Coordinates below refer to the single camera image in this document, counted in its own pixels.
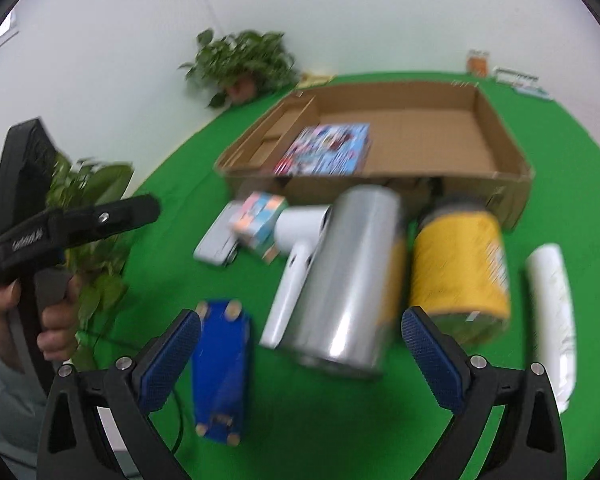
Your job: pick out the grey-white flat device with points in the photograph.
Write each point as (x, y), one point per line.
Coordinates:
(212, 247)

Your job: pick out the leafy green plant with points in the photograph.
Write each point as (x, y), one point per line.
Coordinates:
(92, 245)

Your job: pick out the white tube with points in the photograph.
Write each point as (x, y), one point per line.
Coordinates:
(552, 320)

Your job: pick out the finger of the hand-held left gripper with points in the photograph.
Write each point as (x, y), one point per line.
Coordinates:
(120, 215)

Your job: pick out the person's left forearm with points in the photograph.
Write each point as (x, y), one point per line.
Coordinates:
(5, 400)

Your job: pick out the silver metal can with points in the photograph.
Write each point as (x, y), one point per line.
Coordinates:
(352, 270)

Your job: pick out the blue rectangular case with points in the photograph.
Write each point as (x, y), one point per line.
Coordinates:
(222, 370)

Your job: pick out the yellow packet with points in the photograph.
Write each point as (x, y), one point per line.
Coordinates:
(315, 79)

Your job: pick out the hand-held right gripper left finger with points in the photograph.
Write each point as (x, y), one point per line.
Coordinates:
(172, 360)

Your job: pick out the small colourful carton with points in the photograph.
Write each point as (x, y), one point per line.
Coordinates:
(257, 222)

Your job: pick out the light blue flat box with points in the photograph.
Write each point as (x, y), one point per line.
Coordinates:
(534, 92)

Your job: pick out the white wall paper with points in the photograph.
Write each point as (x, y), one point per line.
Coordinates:
(7, 32)

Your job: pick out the white hair dryer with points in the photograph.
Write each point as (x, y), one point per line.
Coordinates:
(292, 280)

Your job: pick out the cardboard box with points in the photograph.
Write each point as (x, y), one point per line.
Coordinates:
(430, 135)

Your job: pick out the colourful printed flat box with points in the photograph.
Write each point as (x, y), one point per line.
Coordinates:
(325, 152)

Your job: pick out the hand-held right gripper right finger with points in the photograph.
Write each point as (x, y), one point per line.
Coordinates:
(430, 355)

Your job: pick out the person's left hand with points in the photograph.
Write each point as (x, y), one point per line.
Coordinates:
(57, 325)

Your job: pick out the potted green plant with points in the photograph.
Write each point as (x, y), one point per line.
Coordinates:
(242, 60)

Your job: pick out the yellow label jar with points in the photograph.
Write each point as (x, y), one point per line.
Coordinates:
(460, 270)

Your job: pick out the orange jar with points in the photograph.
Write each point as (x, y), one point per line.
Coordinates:
(478, 63)

